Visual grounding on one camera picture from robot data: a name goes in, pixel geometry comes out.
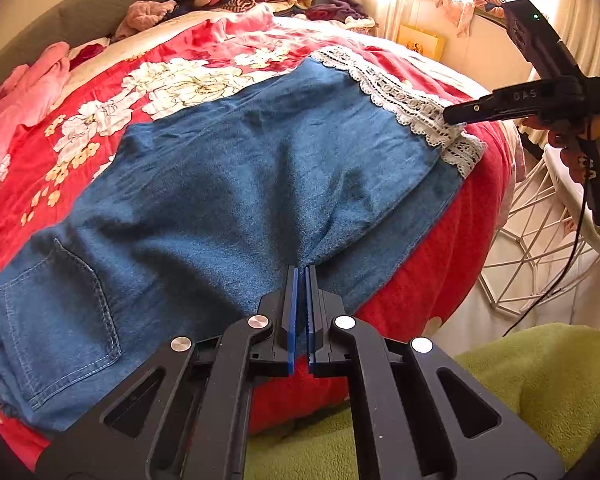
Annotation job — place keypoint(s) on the red floral blanket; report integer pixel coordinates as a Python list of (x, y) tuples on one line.
[(430, 260)]

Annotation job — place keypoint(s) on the person's right hand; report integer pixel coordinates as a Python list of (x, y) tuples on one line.
[(560, 140)]

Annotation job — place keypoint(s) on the pink quilt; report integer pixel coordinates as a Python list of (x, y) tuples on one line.
[(10, 105)]

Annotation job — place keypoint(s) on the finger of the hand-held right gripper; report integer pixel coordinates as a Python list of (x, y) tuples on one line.
[(485, 107)]

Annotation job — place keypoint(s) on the purple garment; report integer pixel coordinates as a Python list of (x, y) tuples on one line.
[(337, 9)]

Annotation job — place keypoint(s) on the pink fluffy garment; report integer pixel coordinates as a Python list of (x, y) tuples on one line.
[(145, 15)]

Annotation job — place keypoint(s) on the green fleece cloth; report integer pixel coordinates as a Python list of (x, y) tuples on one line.
[(530, 385)]

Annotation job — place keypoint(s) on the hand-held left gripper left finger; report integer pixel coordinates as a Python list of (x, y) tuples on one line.
[(293, 310)]

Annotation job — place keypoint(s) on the blue denim pants lace trim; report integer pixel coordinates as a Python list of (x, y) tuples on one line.
[(230, 185)]

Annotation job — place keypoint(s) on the yellow box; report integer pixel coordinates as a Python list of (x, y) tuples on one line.
[(420, 42)]

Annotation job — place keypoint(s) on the grey headboard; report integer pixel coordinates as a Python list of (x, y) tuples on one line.
[(80, 10)]

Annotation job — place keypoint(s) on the pink floral cloth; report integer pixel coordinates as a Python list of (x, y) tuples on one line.
[(455, 7)]

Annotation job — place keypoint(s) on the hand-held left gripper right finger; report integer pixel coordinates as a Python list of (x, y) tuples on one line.
[(310, 310)]

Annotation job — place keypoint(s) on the dark red garment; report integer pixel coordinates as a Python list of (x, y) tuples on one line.
[(86, 54)]

